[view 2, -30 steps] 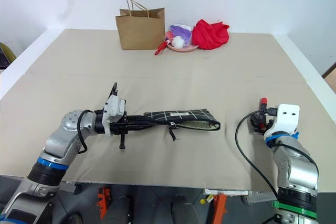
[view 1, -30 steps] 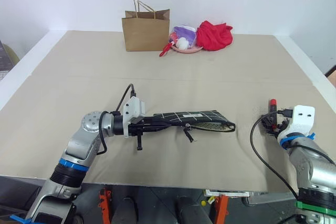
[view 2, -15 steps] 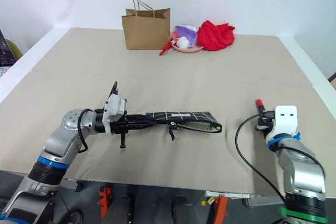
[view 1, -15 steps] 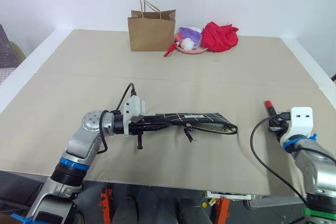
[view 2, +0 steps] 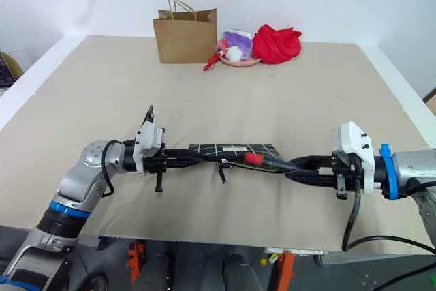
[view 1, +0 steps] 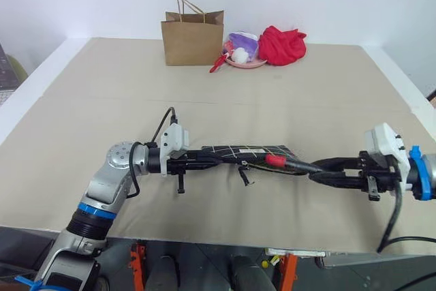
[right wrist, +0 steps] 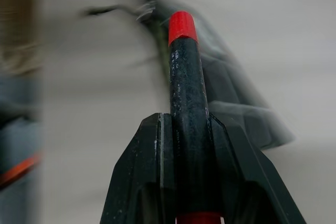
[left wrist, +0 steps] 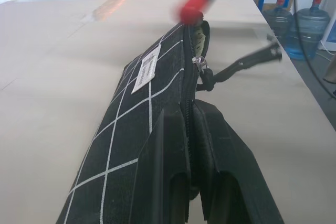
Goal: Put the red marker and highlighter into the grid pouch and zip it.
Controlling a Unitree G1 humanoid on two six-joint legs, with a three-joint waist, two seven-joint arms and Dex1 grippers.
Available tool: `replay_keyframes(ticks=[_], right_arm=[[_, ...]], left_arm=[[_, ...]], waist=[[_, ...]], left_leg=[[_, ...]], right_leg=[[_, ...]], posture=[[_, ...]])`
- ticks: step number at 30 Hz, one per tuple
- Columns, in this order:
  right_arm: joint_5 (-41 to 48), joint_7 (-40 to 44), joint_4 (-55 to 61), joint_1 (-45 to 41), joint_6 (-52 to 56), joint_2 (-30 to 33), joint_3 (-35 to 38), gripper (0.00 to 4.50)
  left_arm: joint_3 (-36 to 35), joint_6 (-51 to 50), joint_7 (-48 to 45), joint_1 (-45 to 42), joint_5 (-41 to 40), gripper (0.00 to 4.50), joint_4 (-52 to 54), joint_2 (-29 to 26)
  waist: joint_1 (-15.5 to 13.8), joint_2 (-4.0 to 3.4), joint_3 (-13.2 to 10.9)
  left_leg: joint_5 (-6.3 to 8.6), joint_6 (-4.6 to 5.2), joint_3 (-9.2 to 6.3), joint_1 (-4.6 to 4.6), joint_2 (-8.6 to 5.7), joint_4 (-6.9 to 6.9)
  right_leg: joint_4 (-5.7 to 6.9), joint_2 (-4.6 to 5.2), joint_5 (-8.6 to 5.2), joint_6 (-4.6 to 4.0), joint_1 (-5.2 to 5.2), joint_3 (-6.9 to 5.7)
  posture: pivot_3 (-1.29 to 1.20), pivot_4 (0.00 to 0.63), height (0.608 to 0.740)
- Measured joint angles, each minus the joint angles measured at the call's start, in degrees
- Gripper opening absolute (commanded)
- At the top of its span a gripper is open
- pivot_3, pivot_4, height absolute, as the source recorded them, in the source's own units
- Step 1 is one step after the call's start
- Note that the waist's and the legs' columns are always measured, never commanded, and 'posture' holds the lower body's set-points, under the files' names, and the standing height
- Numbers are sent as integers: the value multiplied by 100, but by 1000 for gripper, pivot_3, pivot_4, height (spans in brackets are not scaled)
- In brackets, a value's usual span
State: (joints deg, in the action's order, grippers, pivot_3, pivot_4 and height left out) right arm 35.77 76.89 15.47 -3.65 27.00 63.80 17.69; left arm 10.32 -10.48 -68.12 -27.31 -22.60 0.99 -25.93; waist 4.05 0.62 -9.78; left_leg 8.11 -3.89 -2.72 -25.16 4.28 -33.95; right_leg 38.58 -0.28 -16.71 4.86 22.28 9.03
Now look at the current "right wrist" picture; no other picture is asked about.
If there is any grey object with orange stripe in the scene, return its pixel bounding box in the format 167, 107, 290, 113
0, 76, 45, 189

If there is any black marker with red cap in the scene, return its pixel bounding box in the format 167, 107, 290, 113
167, 10, 225, 224

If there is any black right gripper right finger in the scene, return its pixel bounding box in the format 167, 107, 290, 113
206, 108, 307, 224

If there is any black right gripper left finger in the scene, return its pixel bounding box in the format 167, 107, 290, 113
99, 112, 182, 224

